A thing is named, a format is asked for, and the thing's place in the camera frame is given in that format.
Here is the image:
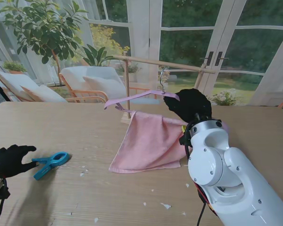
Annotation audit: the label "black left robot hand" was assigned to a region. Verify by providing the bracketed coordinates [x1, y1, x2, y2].
[0, 144, 40, 179]

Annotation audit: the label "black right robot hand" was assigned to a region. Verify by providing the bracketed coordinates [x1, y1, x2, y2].
[163, 89, 213, 123]

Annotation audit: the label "blue clothes peg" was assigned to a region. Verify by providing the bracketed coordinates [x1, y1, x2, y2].
[32, 152, 70, 181]

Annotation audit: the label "pink square towel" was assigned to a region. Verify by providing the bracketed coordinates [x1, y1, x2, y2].
[108, 110, 192, 174]

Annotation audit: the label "pink clothes hanger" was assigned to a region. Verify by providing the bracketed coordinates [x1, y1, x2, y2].
[103, 66, 230, 134]

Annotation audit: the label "wooden drying rack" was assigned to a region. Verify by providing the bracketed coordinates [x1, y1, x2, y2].
[113, 51, 216, 124]

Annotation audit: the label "printed garden room backdrop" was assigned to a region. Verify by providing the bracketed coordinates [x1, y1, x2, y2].
[0, 0, 283, 111]

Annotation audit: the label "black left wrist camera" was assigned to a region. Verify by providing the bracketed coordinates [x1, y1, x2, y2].
[0, 186, 11, 200]

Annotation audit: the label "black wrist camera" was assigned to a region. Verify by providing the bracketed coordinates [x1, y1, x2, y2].
[0, 186, 11, 200]
[178, 131, 191, 147]

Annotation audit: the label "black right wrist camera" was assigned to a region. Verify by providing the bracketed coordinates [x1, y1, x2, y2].
[178, 131, 191, 147]

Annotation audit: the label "black red left arm cables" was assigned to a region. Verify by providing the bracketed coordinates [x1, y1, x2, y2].
[0, 178, 9, 226]

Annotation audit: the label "black red arm cables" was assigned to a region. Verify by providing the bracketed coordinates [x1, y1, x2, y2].
[195, 182, 219, 226]
[0, 178, 9, 226]

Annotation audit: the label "black red right arm cables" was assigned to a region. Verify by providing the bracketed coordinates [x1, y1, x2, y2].
[195, 182, 219, 226]

